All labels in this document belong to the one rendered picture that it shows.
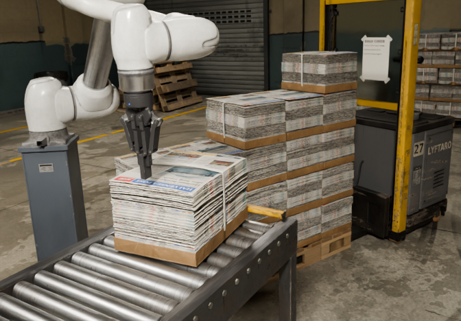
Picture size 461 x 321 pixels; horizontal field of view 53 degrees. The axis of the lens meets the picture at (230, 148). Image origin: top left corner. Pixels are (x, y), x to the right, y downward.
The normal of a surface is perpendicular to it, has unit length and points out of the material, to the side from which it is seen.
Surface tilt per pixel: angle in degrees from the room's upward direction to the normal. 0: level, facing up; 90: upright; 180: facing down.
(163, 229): 90
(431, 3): 90
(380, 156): 90
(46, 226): 90
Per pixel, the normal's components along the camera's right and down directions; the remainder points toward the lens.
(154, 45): 0.61, 0.25
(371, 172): -0.81, 0.18
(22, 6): 0.85, 0.11
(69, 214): 0.08, 0.25
